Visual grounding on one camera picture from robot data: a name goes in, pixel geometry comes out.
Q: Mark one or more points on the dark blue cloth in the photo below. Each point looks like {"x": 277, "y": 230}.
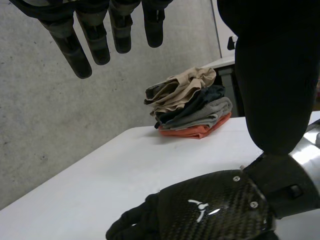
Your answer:
{"x": 208, "y": 95}

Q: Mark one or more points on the grey towel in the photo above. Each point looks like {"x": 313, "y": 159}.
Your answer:
{"x": 208, "y": 112}

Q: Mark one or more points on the beige shorts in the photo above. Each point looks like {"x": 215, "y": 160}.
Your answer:
{"x": 175, "y": 96}

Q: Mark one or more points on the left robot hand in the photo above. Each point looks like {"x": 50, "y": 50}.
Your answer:
{"x": 275, "y": 75}

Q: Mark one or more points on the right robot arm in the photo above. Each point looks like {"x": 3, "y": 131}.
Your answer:
{"x": 310, "y": 147}

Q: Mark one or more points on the grey cabinet with white top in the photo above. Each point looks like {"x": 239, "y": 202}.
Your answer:
{"x": 228, "y": 83}

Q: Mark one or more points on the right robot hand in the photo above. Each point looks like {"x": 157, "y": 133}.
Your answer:
{"x": 200, "y": 200}

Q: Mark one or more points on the coral towel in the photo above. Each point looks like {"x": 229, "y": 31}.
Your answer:
{"x": 195, "y": 132}

